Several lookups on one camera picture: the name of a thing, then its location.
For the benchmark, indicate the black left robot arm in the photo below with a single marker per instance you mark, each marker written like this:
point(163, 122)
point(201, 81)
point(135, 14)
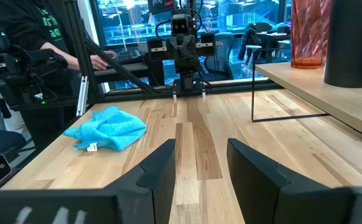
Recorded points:
point(187, 70)

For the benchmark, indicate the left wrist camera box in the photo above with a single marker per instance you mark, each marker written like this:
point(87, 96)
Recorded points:
point(180, 26)

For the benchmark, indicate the wooden shelf with black legs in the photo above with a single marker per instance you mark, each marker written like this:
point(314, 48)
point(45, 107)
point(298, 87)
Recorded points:
point(324, 90)

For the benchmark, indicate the black plastic cup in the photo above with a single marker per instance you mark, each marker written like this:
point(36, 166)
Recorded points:
point(352, 43)

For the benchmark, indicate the black jacket on chair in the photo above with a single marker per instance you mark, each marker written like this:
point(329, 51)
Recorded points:
point(252, 37)

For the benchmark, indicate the person's hand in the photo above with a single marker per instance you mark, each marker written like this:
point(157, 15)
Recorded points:
point(101, 62)

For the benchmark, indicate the teal mesh office chair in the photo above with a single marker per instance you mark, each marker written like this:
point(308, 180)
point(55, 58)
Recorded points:
point(219, 62)

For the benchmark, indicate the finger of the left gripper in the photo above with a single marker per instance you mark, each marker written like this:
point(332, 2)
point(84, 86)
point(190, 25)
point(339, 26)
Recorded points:
point(175, 48)
point(189, 48)

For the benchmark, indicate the silver aluminium bracket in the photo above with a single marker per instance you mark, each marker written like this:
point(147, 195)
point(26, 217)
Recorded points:
point(82, 96)

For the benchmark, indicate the teal microfibre cloth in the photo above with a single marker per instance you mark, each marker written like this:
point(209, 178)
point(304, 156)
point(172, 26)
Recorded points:
point(112, 130)

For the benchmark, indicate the person's forearm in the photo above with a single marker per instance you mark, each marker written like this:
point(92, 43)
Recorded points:
point(72, 60)

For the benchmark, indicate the tall orange translucent tumbler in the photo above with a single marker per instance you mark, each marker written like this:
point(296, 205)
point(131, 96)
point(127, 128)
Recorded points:
point(308, 31)

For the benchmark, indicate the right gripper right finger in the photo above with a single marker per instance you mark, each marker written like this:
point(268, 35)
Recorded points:
point(262, 193)

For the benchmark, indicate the black computer keyboard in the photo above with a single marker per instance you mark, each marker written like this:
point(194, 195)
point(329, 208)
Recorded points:
point(128, 56)

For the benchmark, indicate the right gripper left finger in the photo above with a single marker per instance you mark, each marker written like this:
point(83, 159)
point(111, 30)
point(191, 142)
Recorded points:
point(156, 186)

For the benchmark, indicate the dark desk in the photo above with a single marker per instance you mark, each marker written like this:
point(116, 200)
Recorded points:
point(131, 70)

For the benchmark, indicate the person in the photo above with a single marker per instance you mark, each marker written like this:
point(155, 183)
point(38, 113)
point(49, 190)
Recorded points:
point(22, 18)

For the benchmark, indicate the black sign with red label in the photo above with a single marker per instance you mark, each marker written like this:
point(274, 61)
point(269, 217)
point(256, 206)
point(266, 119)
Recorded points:
point(159, 6)

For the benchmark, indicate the dark blue chair seat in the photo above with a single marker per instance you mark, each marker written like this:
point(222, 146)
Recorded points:
point(0, 141)

